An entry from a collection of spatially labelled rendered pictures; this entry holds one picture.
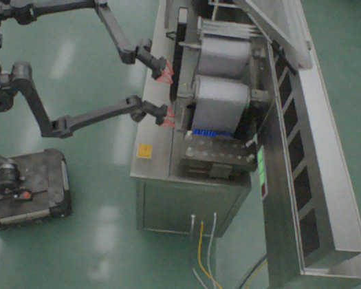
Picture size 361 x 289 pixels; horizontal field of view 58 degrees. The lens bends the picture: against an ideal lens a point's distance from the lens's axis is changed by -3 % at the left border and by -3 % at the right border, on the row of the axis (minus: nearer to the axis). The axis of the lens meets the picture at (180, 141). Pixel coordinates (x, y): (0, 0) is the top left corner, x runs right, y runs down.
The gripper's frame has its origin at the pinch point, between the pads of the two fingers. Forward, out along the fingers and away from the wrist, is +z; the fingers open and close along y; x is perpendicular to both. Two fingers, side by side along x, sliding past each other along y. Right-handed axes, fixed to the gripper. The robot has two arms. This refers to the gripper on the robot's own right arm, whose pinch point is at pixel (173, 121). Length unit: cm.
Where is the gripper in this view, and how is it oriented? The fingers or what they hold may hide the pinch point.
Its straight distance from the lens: 176.9
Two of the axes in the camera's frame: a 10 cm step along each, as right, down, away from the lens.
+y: -0.7, 8.2, -5.7
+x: 6.1, -4.2, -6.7
